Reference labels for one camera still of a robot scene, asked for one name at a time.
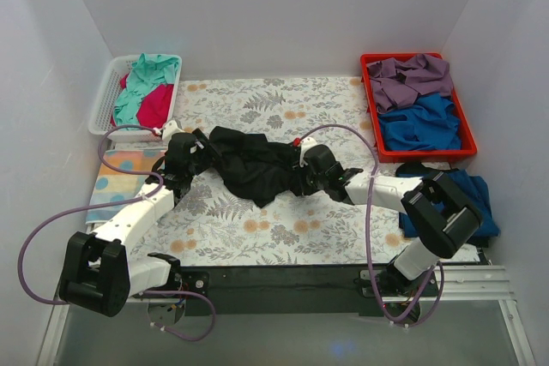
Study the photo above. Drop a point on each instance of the purple t-shirt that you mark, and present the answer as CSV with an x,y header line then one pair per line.
x,y
399,84

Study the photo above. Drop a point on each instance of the white plastic basket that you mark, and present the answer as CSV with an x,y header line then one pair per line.
x,y
109,90

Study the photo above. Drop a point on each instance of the aluminium rail frame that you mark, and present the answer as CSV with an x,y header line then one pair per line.
x,y
469,317

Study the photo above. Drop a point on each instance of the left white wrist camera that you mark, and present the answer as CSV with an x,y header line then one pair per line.
x,y
169,129

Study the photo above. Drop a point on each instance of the floral patterned table mat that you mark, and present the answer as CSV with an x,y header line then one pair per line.
x,y
212,227

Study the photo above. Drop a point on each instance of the magenta t-shirt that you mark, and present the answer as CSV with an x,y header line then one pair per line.
x,y
149,110

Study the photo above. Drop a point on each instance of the colourful checked towel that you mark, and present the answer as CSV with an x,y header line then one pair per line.
x,y
112,186

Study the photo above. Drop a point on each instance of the blue t-shirt in bin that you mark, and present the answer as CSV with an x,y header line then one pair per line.
x,y
430,124

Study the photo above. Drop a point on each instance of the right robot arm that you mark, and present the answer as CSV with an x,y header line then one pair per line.
x,y
443,216

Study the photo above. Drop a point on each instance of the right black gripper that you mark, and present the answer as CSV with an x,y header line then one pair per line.
x,y
303,169

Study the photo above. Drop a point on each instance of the folded blue t-shirt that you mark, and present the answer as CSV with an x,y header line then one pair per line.
x,y
474,187

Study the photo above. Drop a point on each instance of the black t-shirt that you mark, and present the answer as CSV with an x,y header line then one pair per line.
x,y
256,169

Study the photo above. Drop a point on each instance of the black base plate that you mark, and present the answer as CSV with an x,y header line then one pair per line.
x,y
283,290

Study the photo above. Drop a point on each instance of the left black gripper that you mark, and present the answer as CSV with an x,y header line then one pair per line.
x,y
202,143

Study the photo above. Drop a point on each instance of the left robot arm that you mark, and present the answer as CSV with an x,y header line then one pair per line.
x,y
97,272

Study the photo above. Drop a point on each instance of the teal t-shirt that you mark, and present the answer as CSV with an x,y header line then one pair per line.
x,y
151,70

